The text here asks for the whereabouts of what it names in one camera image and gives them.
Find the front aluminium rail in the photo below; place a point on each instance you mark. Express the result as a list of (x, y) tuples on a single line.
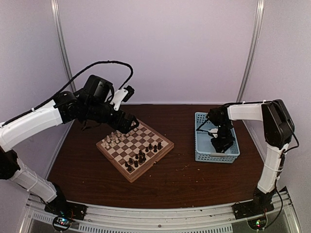
[(209, 219)]

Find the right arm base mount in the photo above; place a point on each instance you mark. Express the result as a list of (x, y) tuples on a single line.
[(249, 209)]

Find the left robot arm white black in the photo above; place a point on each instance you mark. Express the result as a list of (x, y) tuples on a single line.
[(97, 101)]

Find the left aluminium frame post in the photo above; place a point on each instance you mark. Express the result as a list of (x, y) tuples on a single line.
[(61, 42)]

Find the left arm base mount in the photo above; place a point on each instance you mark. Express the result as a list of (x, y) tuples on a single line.
[(73, 211)]

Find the wooden chess board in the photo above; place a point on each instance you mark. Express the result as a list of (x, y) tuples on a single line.
[(145, 136)]

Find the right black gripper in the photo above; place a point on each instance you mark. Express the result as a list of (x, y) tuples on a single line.
[(220, 146)]

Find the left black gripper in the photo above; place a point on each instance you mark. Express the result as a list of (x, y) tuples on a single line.
[(124, 128)]

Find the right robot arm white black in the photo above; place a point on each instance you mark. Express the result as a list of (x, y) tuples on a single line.
[(278, 131)]

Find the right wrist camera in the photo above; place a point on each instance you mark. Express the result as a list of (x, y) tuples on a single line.
[(213, 132)]

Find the eleventh dark chess piece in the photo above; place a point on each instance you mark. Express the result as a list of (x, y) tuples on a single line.
[(159, 146)]

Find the row of white chess pieces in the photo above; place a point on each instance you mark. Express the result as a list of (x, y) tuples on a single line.
[(118, 139)]

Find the light blue plastic basket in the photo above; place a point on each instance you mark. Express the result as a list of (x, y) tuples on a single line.
[(210, 148)]

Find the aluminium frame post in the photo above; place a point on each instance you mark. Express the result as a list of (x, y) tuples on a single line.
[(61, 42), (252, 49)]

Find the right aluminium frame post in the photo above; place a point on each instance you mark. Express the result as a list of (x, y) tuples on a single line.
[(252, 49)]

